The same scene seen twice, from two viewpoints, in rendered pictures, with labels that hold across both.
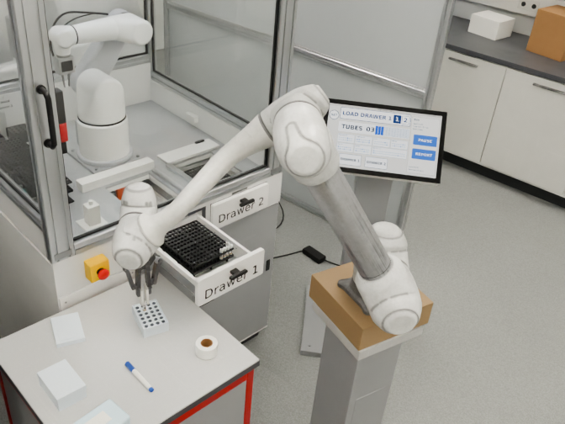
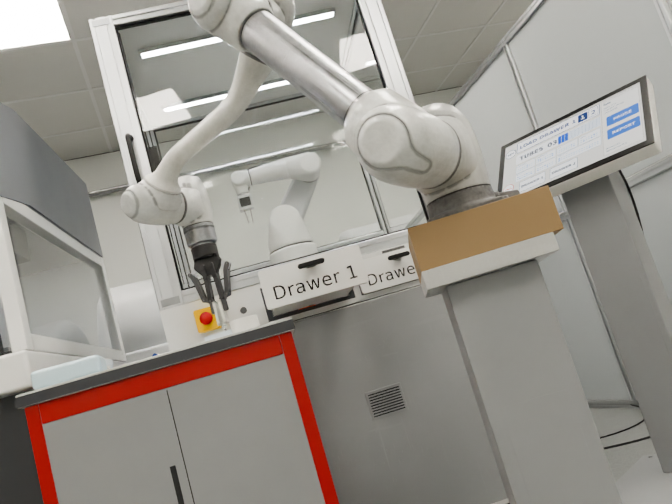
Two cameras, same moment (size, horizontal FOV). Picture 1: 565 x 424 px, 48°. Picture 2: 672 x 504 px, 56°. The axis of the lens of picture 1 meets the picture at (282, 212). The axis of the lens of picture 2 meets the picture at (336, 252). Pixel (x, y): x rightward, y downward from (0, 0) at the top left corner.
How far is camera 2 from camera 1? 193 cm
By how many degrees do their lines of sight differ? 56
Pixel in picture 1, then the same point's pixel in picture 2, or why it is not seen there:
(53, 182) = not seen: hidden behind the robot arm
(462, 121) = not seen: outside the picture
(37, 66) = (125, 121)
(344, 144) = (524, 172)
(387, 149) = (575, 148)
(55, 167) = not seen: hidden behind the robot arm
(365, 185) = (583, 217)
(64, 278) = (175, 331)
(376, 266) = (341, 94)
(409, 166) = (606, 148)
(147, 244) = (147, 187)
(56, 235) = (160, 278)
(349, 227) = (289, 60)
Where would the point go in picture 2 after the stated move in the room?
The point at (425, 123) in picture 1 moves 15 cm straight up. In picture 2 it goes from (619, 99) to (602, 56)
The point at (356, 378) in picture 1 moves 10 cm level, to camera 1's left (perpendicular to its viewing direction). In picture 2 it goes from (471, 353) to (432, 364)
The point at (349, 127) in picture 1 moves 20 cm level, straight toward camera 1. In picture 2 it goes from (528, 155) to (497, 154)
